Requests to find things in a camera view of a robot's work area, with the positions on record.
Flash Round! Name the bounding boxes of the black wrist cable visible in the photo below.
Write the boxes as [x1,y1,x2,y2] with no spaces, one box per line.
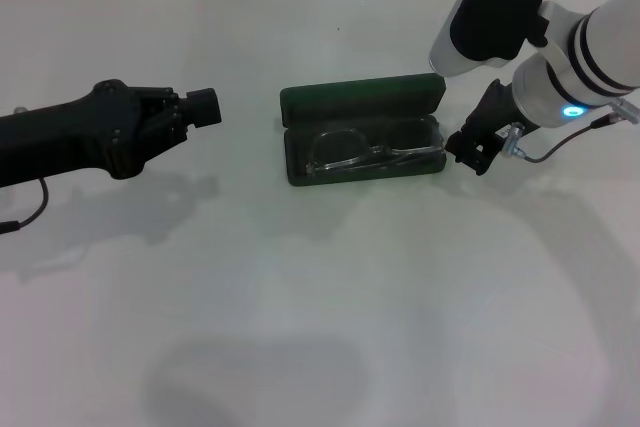
[501,98,640,165]
[0,175,50,235]

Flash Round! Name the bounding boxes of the green glasses case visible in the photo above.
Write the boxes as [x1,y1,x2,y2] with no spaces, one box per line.
[278,71,447,190]

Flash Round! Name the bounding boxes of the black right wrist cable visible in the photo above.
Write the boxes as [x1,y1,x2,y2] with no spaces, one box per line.
[501,98,640,165]

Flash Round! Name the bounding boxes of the clear plastic glasses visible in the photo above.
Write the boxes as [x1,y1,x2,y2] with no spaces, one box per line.
[304,115,447,179]

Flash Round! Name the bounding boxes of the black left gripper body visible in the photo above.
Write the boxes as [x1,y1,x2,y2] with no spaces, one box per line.
[0,78,149,188]

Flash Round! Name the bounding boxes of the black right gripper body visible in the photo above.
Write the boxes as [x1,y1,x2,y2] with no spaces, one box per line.
[461,78,525,147]

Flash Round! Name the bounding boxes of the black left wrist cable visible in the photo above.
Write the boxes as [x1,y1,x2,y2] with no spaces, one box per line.
[0,175,50,235]

